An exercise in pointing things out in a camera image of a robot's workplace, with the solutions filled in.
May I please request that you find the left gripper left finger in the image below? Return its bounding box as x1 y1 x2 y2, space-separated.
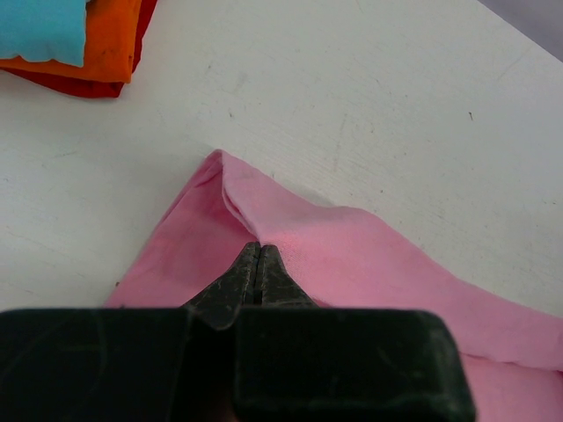
183 242 260 330

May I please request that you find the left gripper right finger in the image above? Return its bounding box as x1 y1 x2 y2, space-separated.
254 244 318 308

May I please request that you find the pink t shirt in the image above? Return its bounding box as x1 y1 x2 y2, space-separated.
106 150 562 421

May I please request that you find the red folded t shirt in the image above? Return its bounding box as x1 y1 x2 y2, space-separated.
1 0 157 98

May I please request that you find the orange folded t shirt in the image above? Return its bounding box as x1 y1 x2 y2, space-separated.
1 0 142 83

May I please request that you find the cyan folded t shirt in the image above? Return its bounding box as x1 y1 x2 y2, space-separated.
1 0 88 68

